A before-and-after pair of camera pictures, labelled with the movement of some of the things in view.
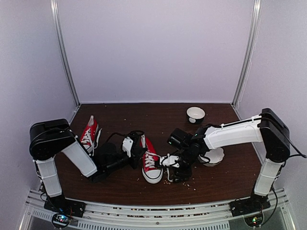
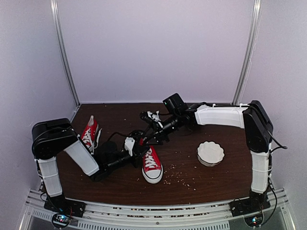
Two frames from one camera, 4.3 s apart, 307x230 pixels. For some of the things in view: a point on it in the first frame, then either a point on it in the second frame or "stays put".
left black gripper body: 135,157 stays put
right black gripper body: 181,174 → 163,136
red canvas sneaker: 151,173 stays put
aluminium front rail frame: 208,216 stays put
